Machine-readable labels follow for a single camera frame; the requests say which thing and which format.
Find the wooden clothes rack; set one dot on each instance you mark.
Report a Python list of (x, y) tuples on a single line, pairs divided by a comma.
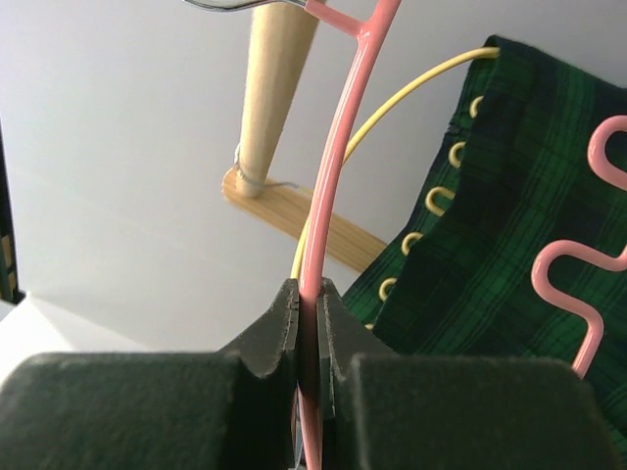
[(280, 41)]

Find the pink wavy hanger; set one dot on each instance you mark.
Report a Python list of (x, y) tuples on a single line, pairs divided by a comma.
[(607, 291)]

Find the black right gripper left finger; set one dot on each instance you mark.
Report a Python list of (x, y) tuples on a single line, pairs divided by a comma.
[(229, 409)]

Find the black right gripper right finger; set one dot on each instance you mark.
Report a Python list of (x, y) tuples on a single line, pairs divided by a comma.
[(384, 410)]

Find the yellow hanger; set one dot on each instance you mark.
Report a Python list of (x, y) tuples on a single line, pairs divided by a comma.
[(392, 98)]

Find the green tartan skirt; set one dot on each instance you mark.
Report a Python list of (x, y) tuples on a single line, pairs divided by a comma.
[(514, 159)]

